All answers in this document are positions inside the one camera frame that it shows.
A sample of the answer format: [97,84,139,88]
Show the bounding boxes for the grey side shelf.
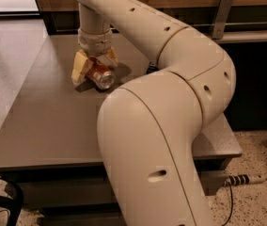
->
[216,30,267,44]

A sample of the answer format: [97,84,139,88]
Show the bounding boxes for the black power cable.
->
[214,184,235,226]

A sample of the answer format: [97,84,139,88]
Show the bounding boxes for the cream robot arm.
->
[76,0,236,226]

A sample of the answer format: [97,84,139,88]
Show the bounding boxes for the dark blue snack packet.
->
[146,62,159,74]

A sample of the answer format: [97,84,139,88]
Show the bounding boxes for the grey drawer cabinet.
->
[0,35,242,216]

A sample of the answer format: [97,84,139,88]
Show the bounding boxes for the red coke can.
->
[86,57,115,90]

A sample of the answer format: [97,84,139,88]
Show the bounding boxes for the right metal bracket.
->
[210,0,233,40]

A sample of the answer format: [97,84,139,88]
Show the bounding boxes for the upper grey drawer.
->
[5,169,228,209]

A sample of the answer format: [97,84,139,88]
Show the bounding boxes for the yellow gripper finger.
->
[97,46,118,67]
[71,50,92,86]

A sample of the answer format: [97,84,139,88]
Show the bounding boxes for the grey drawer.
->
[37,209,127,226]
[5,169,228,209]

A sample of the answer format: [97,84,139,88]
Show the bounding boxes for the white power strip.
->
[223,173,266,186]

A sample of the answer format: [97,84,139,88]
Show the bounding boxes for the lower grey drawer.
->
[37,209,127,226]

